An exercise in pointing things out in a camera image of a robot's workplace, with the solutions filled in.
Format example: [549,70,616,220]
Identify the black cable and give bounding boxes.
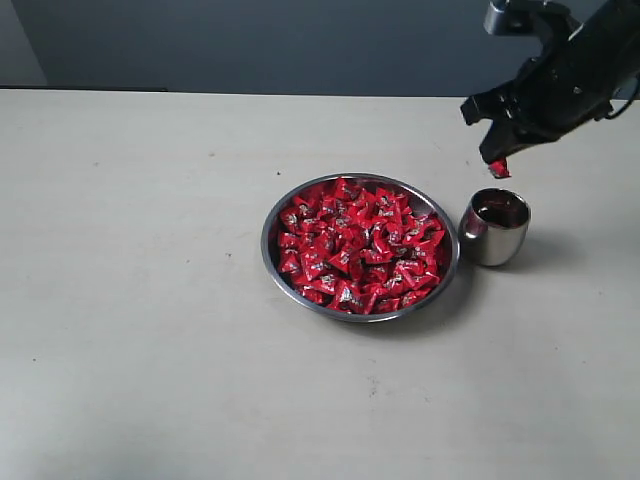
[602,74,640,121]

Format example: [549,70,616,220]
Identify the stainless steel bowl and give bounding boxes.
[260,172,461,324]

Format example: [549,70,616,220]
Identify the pile of red wrapped candies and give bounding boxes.
[277,176,447,315]

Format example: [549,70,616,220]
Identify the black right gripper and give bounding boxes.
[460,34,620,163]

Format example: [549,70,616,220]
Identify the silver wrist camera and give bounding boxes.
[484,0,582,49]

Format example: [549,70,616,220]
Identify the stainless steel cup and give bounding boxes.
[458,188,531,267]

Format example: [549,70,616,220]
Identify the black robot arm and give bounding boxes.
[461,1,639,164]

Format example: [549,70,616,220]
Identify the red candies in cup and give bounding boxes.
[473,195,529,229]

